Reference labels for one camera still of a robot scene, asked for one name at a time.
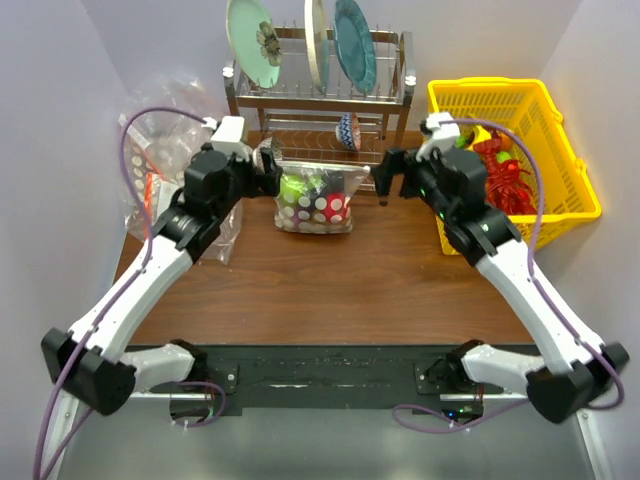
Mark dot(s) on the metal dish rack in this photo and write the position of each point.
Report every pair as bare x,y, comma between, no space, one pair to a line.
304,120

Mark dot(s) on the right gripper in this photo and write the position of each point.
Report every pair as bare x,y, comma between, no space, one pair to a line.
401,162

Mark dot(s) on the red toy apple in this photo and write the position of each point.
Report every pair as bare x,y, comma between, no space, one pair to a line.
335,210

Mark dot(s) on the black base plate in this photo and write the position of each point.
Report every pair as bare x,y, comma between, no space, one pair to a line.
328,376

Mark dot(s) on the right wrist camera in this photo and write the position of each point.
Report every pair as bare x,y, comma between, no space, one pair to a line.
441,133

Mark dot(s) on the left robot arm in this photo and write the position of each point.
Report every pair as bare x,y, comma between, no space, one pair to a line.
89,360

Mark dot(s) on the aluminium frame rail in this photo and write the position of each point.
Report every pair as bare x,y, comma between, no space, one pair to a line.
328,412

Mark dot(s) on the dark toy plum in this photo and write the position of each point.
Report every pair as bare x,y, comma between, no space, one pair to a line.
333,182

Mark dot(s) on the clear zip top bag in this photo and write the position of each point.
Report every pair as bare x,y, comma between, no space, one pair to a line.
310,220

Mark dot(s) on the blue patterned bowl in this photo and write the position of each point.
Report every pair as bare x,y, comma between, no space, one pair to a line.
348,132

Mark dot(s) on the red toy lobster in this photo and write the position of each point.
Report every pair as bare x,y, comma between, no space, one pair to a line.
505,186

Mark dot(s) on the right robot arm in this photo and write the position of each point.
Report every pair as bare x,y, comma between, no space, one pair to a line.
574,366

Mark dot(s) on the yellow plastic basket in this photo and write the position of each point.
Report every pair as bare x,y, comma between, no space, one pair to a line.
526,109

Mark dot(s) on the mint green floral plate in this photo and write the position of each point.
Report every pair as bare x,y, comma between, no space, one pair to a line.
254,41

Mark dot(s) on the grey patterned bowl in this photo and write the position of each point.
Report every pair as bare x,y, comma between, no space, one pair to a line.
274,145

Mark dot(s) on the beige rimmed plate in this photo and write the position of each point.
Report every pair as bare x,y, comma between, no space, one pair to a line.
317,43

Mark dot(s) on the teal blue plate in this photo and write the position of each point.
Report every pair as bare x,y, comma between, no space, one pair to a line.
354,46

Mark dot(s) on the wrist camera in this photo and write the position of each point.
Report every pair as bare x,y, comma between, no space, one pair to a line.
229,136
441,133

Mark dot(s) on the pile of clear bags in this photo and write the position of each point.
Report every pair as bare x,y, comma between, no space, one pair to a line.
164,140

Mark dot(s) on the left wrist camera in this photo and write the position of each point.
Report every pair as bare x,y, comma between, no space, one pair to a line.
229,136

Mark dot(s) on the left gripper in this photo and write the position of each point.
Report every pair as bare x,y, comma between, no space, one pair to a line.
266,184

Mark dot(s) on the orange zipper bag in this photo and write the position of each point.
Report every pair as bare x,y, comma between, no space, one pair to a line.
155,194

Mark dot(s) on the green toy apple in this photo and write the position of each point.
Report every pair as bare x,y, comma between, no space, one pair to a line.
298,190

